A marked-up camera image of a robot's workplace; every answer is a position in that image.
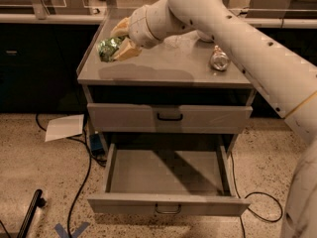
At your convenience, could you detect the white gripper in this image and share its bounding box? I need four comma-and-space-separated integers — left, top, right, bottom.
110, 5, 161, 61

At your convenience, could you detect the crushed green can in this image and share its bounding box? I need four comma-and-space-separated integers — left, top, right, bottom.
97, 37, 125, 62

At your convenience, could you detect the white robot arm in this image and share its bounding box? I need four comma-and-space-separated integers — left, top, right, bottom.
111, 0, 317, 238

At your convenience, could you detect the closed grey top drawer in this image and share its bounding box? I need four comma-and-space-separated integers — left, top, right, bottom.
87, 103, 253, 134

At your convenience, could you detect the grey metal drawer cabinet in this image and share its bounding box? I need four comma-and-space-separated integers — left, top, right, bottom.
76, 7, 259, 196

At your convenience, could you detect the brown and silver can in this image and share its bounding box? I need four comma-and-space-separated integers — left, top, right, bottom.
209, 46, 231, 71

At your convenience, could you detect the open grey middle drawer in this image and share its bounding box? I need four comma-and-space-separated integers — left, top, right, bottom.
88, 144, 250, 217

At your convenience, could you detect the clear plastic water bottle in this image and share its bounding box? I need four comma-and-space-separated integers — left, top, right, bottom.
163, 31, 197, 49

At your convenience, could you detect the white bowl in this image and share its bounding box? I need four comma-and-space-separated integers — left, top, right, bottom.
197, 31, 213, 43

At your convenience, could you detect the blue power box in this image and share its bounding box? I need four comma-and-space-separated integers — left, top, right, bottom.
89, 134, 104, 156

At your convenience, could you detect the white paper sheet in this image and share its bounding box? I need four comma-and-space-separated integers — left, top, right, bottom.
45, 114, 84, 142

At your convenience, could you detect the black bar on floor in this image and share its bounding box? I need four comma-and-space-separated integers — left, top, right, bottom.
17, 189, 47, 238

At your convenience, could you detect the blue tape cross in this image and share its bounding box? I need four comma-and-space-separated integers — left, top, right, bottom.
53, 221, 91, 238

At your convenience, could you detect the black cable left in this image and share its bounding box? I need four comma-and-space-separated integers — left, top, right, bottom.
35, 113, 107, 238

